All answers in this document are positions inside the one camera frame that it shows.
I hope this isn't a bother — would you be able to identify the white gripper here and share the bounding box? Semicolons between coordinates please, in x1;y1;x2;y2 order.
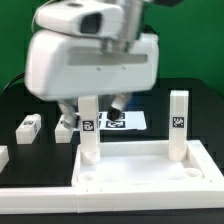
25;1;159;129

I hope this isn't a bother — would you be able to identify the white desk top tray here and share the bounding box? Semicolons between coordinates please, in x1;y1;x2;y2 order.
72;140;224;192

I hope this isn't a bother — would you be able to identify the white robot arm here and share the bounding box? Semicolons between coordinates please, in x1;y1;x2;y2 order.
25;0;181;128

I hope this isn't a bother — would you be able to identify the fiducial marker sheet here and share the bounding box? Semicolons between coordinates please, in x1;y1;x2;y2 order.
99;111;147;131

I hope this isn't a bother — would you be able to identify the white block at left edge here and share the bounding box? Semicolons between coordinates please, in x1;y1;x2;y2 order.
0;146;9;173

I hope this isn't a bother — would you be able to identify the black cable bundle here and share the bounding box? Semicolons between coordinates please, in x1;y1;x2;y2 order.
1;71;28;93

